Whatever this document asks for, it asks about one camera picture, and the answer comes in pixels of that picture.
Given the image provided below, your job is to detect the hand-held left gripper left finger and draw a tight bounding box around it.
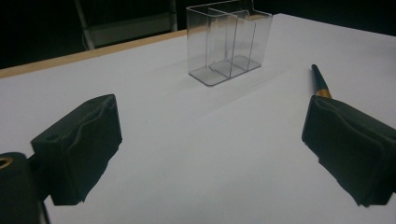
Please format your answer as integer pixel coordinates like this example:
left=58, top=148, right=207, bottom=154
left=30, top=93, right=123, bottom=206

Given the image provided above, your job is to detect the metal stand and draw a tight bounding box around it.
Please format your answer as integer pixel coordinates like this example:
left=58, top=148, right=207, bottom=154
left=73, top=0, right=179, bottom=51

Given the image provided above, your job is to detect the clear plastic organizer box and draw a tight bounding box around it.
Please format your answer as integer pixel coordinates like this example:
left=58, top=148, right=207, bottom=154
left=185, top=0, right=274, bottom=88

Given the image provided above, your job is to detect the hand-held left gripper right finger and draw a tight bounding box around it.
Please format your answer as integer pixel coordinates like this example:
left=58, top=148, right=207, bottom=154
left=301, top=94, right=396, bottom=208

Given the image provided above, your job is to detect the dark pen with gold band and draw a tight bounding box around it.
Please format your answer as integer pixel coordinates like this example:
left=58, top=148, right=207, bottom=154
left=310, top=63, right=332, bottom=100

